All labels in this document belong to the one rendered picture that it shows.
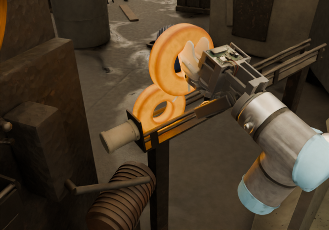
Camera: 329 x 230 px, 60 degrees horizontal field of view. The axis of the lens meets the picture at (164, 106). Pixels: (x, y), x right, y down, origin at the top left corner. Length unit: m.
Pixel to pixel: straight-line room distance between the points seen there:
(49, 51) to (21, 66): 0.09
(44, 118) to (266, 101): 0.44
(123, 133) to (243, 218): 0.87
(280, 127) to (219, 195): 1.08
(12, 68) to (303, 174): 0.60
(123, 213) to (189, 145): 1.04
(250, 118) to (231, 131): 1.43
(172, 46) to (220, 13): 2.46
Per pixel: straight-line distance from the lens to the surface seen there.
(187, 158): 1.67
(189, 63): 0.57
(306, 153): 0.45
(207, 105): 0.56
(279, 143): 0.45
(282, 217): 1.12
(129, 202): 0.80
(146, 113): 0.74
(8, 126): 0.45
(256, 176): 0.51
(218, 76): 0.50
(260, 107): 0.47
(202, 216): 1.42
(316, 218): 1.18
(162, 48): 0.57
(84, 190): 0.74
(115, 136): 0.73
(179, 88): 0.63
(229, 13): 2.96
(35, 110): 0.67
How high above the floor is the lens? 1.14
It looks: 33 degrees down
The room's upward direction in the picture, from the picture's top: straight up
